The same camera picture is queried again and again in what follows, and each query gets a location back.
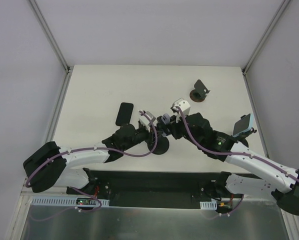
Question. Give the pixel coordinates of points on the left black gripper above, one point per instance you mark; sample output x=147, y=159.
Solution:
x=151, y=130

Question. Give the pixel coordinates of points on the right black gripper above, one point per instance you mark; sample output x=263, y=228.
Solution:
x=173, y=127

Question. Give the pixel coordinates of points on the black smartphone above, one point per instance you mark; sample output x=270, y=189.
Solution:
x=124, y=113

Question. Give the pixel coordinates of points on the black round-base phone stand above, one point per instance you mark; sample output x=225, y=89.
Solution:
x=157, y=145

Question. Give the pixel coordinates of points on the brown-base black phone stand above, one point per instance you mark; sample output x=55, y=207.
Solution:
x=199, y=93

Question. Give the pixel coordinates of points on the lavender case smartphone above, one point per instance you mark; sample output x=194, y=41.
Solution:
x=162, y=124

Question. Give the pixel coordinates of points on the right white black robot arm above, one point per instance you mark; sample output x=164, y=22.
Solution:
x=273, y=181

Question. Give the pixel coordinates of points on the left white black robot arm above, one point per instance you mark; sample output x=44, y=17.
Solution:
x=52, y=165

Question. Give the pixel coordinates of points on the light blue case smartphone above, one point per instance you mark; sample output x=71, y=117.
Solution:
x=244, y=125

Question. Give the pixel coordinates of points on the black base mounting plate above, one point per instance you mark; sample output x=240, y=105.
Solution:
x=168, y=190

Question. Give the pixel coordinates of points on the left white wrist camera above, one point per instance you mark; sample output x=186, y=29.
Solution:
x=146, y=119

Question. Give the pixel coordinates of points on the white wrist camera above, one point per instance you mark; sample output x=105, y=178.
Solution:
x=146, y=119
x=181, y=104

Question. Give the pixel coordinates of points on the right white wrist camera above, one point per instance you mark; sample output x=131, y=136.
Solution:
x=181, y=104

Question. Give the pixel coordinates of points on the right white cable duct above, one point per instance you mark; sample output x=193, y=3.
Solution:
x=208, y=205

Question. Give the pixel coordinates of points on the white cable duct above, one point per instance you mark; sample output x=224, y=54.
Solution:
x=208, y=205
x=61, y=201

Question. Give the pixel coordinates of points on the left aluminium frame post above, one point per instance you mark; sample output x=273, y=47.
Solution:
x=33, y=4

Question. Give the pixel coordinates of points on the aluminium frame post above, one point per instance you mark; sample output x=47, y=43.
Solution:
x=266, y=34
x=33, y=4

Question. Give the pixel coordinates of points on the left white cable duct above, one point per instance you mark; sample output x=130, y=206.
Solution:
x=61, y=201

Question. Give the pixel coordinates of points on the right aluminium frame post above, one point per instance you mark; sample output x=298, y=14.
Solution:
x=266, y=34

